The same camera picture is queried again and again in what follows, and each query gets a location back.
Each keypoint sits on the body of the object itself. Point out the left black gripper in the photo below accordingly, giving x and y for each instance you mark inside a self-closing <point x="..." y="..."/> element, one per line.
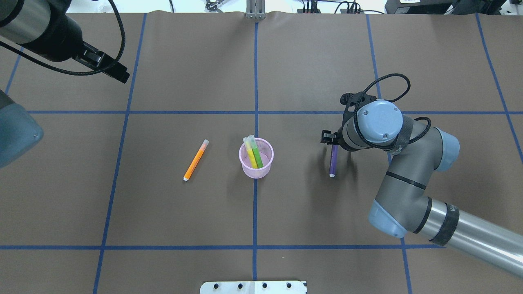
<point x="63" y="38"/>

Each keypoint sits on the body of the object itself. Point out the orange highlighter pen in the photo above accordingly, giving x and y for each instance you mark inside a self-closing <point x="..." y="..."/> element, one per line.
<point x="195" y="160"/>

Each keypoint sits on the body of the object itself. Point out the purple highlighter pen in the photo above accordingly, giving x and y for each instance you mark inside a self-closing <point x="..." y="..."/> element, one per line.
<point x="333" y="161"/>

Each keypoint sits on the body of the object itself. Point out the aluminium frame post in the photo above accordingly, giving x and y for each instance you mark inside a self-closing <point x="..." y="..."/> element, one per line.
<point x="255" y="9"/>

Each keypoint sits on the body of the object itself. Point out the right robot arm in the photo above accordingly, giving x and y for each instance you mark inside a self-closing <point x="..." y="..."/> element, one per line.
<point x="401" y="206"/>

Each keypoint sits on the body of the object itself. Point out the white pedestal base plate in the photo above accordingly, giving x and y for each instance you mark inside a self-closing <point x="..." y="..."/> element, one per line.
<point x="254" y="287"/>

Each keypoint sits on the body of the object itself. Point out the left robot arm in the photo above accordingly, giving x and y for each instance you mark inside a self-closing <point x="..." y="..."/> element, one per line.
<point x="41" y="32"/>

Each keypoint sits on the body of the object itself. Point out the green highlighter pen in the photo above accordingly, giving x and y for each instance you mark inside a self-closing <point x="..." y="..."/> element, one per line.
<point x="256" y="152"/>

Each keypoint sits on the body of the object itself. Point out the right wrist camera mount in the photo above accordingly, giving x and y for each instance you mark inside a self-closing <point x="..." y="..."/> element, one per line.
<point x="351" y="101"/>

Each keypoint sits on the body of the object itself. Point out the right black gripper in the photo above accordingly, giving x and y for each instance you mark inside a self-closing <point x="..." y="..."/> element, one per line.
<point x="328" y="137"/>

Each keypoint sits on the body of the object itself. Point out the pink mesh pen holder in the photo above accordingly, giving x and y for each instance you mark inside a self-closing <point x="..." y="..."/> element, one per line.
<point x="266" y="153"/>

